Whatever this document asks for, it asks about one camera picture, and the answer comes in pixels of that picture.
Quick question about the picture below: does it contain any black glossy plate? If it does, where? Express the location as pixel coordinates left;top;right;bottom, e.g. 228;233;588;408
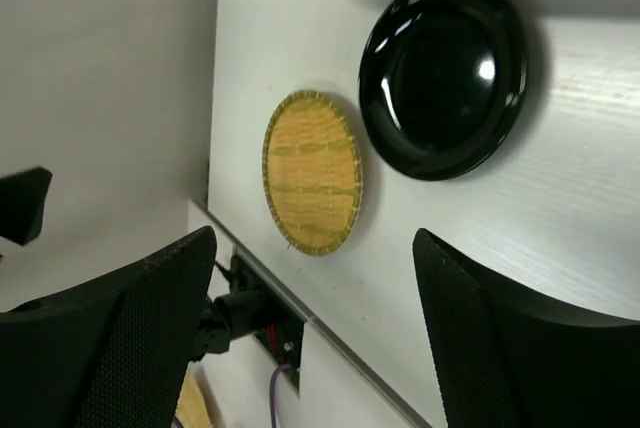
358;0;530;181

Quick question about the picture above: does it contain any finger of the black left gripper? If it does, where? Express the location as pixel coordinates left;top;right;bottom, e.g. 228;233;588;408
1;167;53;246

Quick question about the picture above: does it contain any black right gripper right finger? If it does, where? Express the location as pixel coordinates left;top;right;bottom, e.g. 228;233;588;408
412;228;639;427

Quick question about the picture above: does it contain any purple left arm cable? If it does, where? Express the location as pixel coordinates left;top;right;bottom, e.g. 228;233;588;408
267;365;289;428

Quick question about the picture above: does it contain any woven bamboo plate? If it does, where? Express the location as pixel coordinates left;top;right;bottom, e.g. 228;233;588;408
261;90;363;256

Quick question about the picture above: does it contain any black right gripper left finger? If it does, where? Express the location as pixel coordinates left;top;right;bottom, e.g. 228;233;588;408
1;227;217;427

